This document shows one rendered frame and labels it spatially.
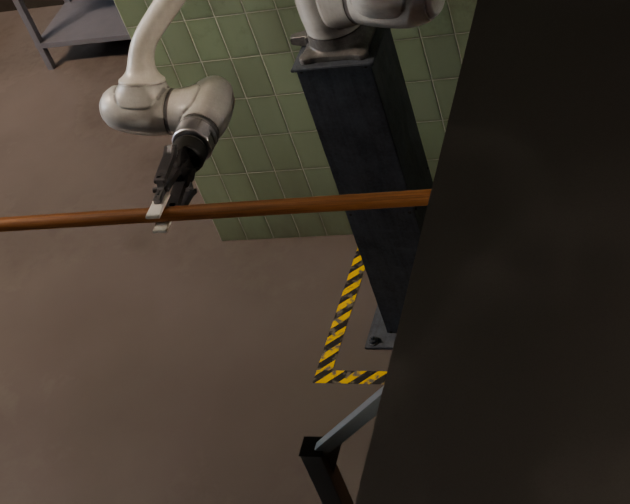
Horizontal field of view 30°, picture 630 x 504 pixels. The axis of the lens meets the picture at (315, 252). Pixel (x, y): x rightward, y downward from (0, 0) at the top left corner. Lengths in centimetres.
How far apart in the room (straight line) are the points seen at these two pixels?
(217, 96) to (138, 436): 143
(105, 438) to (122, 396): 17
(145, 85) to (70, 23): 309
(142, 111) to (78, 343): 163
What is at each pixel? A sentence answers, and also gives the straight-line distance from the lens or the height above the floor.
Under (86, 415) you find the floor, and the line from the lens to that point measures 379.
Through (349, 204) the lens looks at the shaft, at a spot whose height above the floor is 120.
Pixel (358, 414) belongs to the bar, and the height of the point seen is 106.
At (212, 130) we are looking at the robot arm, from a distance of 247.
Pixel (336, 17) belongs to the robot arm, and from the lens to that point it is 286.
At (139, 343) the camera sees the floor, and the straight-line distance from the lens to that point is 392.
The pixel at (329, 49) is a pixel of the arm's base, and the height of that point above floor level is 103.
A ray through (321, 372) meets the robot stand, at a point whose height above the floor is 0.
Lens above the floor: 253
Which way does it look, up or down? 40 degrees down
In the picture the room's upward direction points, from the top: 21 degrees counter-clockwise
